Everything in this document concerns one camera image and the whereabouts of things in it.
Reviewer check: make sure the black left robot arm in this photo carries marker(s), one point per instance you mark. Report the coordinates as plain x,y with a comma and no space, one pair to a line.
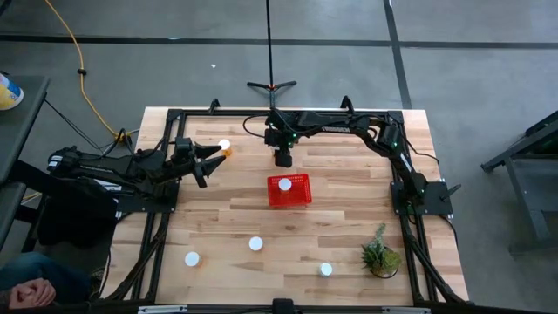
131,165

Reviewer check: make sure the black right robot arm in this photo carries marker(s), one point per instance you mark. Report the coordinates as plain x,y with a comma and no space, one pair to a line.
399,152

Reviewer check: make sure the yellow white wipes canister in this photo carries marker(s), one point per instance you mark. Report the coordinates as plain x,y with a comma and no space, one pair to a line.
8,93

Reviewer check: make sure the black office chair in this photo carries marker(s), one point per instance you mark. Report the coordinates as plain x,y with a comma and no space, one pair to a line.
74,213

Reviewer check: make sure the dark metal cart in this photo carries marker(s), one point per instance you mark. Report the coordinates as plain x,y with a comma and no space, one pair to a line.
523,161

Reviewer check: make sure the orange pill bottle white cap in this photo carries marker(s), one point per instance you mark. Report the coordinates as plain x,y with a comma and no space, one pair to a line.
284,184
325,269
225,146
256,243
192,259

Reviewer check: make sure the small potted green plant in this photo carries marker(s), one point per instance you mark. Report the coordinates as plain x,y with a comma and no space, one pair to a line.
379,257

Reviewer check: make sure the red plastic basket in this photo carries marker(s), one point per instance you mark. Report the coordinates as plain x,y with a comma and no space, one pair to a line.
301,196

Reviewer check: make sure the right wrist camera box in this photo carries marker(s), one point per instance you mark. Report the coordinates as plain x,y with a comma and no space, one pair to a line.
283,158

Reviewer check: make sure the black frame clamp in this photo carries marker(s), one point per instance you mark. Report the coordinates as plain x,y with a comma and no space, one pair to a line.
214,105
347,104

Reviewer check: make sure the dark side table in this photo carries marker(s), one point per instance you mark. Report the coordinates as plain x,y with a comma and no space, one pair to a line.
26,126

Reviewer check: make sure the black tripod stand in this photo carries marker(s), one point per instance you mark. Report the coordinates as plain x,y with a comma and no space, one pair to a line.
270,52

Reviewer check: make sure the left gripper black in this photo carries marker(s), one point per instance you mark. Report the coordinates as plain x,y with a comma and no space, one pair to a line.
185,152

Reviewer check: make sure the white box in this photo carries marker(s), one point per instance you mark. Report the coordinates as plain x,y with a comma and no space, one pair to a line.
111,186

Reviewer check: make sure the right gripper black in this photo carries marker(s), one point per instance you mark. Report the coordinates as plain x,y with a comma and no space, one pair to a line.
275,136

